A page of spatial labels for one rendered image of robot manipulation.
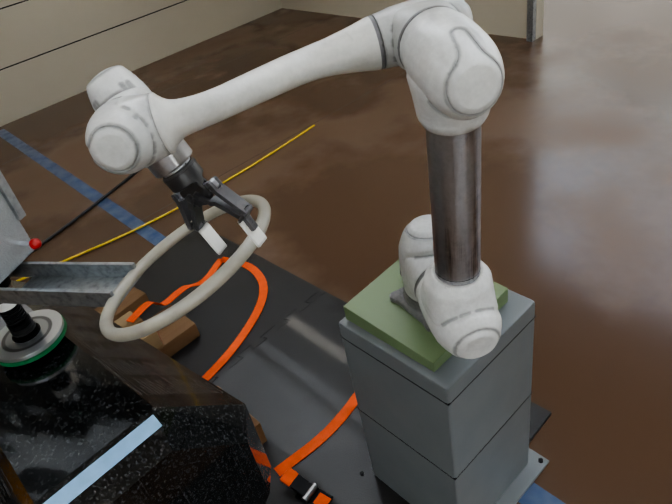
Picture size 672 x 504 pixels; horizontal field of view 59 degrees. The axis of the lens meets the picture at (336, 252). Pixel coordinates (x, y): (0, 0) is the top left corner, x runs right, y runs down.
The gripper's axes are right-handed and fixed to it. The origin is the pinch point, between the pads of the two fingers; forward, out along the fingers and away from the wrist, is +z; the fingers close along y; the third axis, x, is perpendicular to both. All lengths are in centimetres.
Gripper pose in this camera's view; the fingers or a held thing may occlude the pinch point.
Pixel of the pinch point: (238, 242)
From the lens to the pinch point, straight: 125.7
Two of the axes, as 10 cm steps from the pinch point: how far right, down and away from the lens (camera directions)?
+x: -4.4, 6.8, -5.9
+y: -7.2, 1.2, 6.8
